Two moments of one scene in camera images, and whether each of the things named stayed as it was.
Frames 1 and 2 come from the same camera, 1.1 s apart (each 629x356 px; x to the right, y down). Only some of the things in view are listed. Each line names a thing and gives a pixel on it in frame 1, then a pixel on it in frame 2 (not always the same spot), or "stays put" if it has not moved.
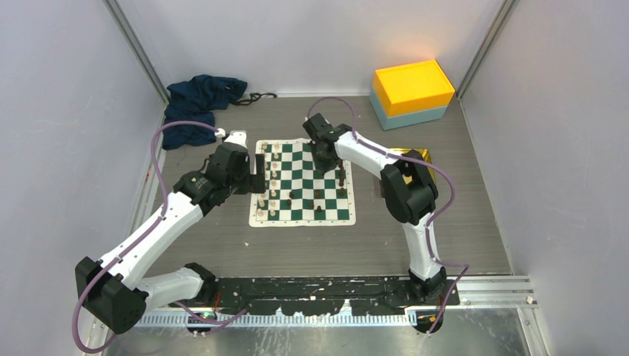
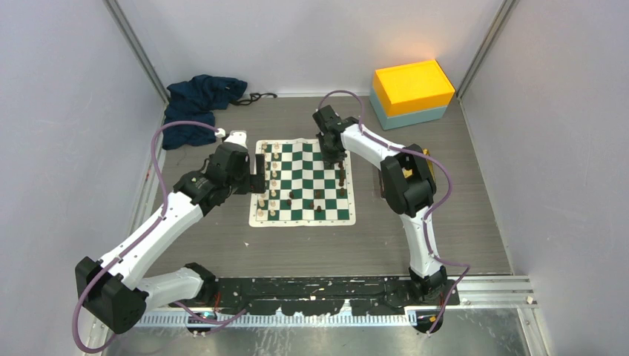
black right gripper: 323,166 to 330,158
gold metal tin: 408,179 stays put
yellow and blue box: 410,95 stays put
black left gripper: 254,182 stays put
